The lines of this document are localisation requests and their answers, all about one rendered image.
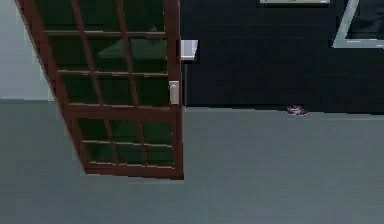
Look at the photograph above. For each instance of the brown glazed room door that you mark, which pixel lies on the brown glazed room door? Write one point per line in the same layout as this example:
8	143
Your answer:
175	50

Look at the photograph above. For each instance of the small red white object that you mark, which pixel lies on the small red white object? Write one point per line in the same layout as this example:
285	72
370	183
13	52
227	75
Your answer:
297	110

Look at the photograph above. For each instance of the grey framed window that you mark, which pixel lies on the grey framed window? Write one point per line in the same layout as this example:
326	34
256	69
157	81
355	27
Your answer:
343	33

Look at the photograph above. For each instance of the white wall box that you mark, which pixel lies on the white wall box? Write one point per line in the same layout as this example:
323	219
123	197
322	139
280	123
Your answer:
188	49

